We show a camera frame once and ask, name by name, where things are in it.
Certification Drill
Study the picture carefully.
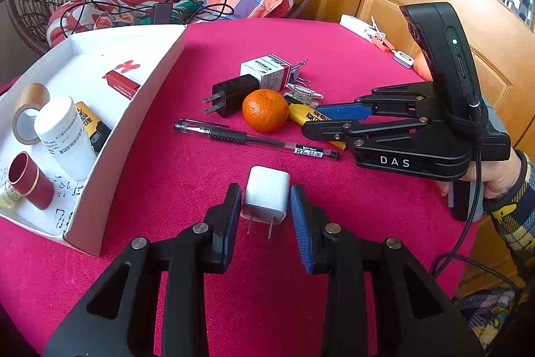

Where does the green cloth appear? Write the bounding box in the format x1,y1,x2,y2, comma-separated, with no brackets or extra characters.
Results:
140,0,205,25

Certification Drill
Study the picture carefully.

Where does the pale yellow small bottle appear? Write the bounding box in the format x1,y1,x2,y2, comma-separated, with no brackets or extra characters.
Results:
0,180,25,212

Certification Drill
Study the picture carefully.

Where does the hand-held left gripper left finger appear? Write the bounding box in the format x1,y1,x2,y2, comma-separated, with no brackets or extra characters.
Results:
44,182,243,357

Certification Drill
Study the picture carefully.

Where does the red cylinder tube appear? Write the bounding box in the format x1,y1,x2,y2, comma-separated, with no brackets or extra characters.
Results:
9,151,56,211

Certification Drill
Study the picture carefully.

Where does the white plastic bottle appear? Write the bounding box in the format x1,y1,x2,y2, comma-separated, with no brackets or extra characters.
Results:
33,95,98,181

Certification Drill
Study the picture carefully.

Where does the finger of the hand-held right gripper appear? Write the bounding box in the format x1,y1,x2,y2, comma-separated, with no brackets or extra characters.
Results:
301,115,433,151
320,82,433,120

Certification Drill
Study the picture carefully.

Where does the brown tape roll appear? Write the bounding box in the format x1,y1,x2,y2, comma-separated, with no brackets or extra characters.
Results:
11,83,51,145

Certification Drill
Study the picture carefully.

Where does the white cardboard box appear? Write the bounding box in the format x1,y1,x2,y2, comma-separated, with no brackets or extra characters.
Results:
0,23,187,257

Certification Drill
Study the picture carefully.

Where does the silver metal clip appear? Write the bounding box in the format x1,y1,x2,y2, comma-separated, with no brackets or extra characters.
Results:
283,83,324,107

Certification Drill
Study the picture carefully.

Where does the plaid patterned clothing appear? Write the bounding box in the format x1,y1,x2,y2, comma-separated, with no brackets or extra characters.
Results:
453,286,535,341

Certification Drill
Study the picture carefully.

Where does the black power brick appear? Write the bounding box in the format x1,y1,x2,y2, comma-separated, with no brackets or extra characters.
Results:
150,2,173,25

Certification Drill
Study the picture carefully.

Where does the black power adapter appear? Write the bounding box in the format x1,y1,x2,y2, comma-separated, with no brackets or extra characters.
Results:
203,75,262,118

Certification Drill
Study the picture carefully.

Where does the person's right forearm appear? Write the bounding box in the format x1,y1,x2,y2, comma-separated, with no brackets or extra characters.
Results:
485,150,535,286

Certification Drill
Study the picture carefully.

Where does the red apple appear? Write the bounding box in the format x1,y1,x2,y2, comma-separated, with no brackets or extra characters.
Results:
414,53,434,82

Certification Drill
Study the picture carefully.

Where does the black gel pen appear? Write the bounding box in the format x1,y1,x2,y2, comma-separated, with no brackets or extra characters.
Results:
173,119,340,162

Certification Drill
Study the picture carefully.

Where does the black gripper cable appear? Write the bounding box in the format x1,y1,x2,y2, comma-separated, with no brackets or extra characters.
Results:
430,95,525,288

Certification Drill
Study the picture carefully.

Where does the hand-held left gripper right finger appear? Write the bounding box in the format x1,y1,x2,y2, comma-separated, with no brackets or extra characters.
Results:
290,184,486,357

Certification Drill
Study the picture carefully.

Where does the yellow utility knife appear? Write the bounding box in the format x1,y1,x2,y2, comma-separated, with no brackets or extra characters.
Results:
75,102,112,156

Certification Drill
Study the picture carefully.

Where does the red white small carton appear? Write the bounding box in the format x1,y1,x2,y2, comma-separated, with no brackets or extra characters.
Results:
239,55,292,91

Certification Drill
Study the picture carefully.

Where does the white power adapter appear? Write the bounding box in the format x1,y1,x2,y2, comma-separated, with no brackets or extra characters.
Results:
240,166,291,241

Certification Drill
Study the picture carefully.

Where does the person's right hand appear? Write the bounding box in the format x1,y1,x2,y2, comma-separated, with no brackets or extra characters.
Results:
462,150,527,201

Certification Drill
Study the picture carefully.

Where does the white plastic box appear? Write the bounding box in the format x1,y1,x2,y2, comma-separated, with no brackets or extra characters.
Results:
339,15,385,44

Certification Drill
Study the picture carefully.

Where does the mandarin orange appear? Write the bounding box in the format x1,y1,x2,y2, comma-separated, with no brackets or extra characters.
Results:
242,88,290,133

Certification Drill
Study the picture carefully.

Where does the red long carton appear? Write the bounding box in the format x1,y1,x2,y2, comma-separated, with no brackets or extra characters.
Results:
104,68,141,101

